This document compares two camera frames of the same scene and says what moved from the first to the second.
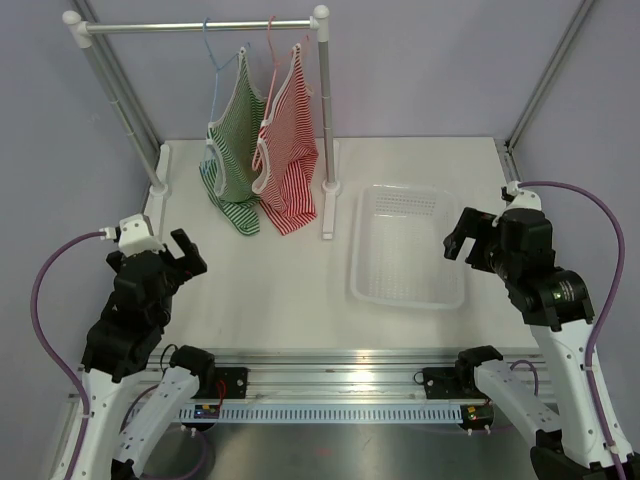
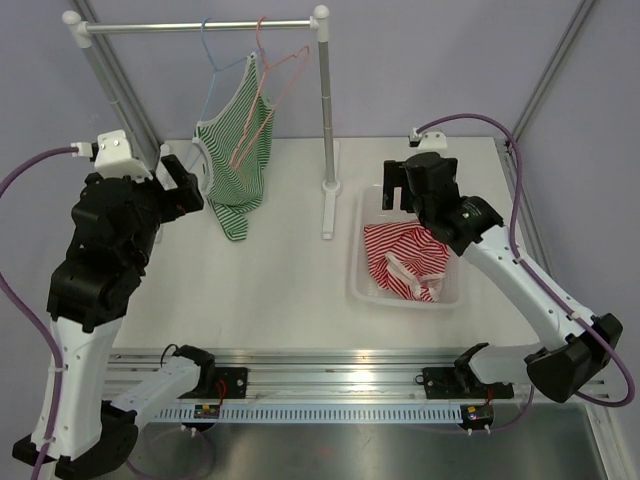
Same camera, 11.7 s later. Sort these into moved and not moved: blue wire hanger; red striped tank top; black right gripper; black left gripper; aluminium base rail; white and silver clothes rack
Moved: black left gripper; red striped tank top; black right gripper; blue wire hanger
Not moved: white and silver clothes rack; aluminium base rail
